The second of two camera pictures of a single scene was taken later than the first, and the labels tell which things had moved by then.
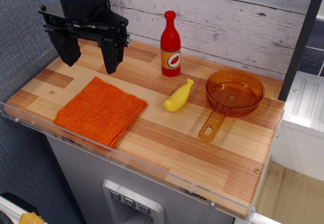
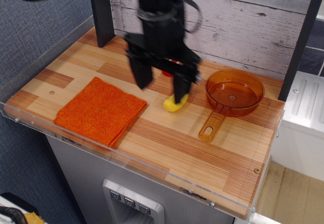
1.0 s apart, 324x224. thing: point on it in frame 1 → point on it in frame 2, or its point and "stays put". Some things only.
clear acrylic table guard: [210, 132] stays put
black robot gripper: [83, 10] → [163, 42]
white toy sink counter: [298, 143] stays put
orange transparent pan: [235, 91] stays put
